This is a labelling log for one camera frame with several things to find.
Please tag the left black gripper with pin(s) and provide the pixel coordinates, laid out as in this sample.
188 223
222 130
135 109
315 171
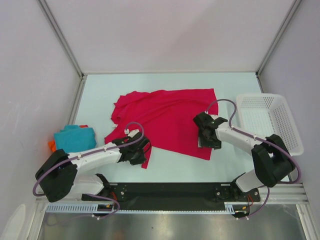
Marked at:
140 160

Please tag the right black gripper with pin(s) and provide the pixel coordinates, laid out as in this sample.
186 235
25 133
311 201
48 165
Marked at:
216 144

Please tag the red t shirt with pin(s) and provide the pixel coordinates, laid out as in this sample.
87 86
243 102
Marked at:
167 118

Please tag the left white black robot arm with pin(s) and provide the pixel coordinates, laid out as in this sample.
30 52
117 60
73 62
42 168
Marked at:
63 175

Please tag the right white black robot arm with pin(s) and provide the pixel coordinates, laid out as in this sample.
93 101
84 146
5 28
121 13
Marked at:
271 159

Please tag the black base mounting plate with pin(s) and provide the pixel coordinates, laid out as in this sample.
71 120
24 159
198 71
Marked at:
178 196

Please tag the white plastic basket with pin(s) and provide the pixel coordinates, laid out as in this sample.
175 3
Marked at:
266 114

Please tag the teal folded t shirt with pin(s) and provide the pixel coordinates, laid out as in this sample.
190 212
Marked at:
74 138

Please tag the orange folded t shirt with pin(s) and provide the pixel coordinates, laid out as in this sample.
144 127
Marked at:
52 146

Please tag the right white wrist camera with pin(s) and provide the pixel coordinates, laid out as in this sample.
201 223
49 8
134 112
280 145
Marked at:
210 117

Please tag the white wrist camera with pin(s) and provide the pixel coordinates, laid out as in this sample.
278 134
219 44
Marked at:
131 133
210 117

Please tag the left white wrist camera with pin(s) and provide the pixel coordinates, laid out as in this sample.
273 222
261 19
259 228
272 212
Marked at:
131 133

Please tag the white slotted cable duct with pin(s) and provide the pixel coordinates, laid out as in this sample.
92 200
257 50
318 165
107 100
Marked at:
95 208

